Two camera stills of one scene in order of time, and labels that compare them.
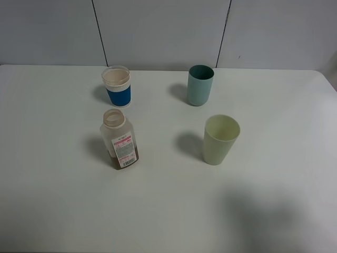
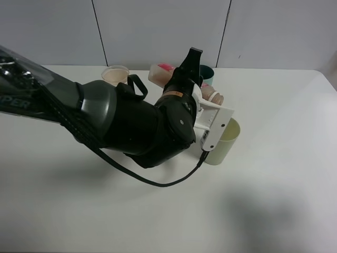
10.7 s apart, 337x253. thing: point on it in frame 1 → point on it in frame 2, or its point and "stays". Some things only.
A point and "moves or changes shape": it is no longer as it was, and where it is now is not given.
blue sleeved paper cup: x=117 y=81 stays
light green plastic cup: x=220 y=134 stays
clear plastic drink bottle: x=119 y=138 moves or changes shape
